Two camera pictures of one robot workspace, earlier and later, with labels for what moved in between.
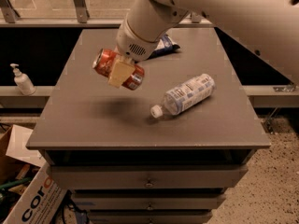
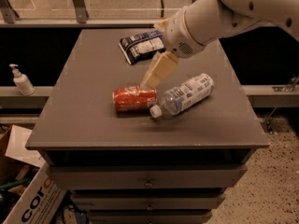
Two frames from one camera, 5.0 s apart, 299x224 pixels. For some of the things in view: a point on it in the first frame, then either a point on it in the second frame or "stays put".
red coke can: x=104 y=62 → x=134 y=99
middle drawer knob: x=149 y=207 stays put
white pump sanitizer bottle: x=22 y=81 stays put
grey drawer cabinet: x=123 y=165 stays put
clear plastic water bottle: x=188 y=92 stays put
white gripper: x=132 y=46 → x=176 y=35
